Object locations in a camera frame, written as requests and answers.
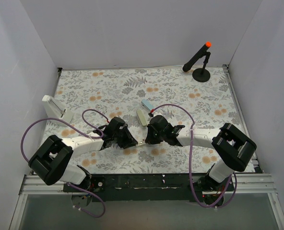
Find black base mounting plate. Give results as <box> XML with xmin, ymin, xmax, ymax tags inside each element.
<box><xmin>62</xmin><ymin>173</ymin><xmax>235</xmax><ymax>202</ymax></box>

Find floral table mat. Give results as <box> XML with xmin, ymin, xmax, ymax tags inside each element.
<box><xmin>42</xmin><ymin>68</ymin><xmax>246</xmax><ymax>173</ymax></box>

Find staple box sleeve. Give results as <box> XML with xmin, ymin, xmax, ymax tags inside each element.
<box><xmin>137</xmin><ymin>141</ymin><xmax>146</xmax><ymax>146</ymax></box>

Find white metronome device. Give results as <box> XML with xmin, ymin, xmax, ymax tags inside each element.
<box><xmin>42</xmin><ymin>95</ymin><xmax>74</xmax><ymax>123</ymax></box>

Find beige stapler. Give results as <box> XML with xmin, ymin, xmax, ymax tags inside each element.
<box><xmin>136</xmin><ymin>109</ymin><xmax>147</xmax><ymax>128</ymax></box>

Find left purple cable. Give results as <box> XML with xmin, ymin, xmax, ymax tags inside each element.
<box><xmin>20</xmin><ymin>109</ymin><xmax>110</xmax><ymax>218</ymax></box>

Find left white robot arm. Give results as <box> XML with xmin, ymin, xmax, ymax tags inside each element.
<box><xmin>28</xmin><ymin>117</ymin><xmax>138</xmax><ymax>192</ymax></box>

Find light blue stapler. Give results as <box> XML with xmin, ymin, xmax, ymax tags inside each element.
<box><xmin>141</xmin><ymin>99</ymin><xmax>154</xmax><ymax>113</ymax></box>

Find black microphone stand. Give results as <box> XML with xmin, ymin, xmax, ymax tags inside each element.
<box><xmin>192</xmin><ymin>52</ymin><xmax>211</xmax><ymax>82</ymax></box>

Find black microphone orange tip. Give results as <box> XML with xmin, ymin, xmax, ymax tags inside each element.
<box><xmin>182</xmin><ymin>41</ymin><xmax>212</xmax><ymax>72</ymax></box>

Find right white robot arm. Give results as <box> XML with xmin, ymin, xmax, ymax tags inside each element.
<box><xmin>145</xmin><ymin>115</ymin><xmax>257</xmax><ymax>190</ymax></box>

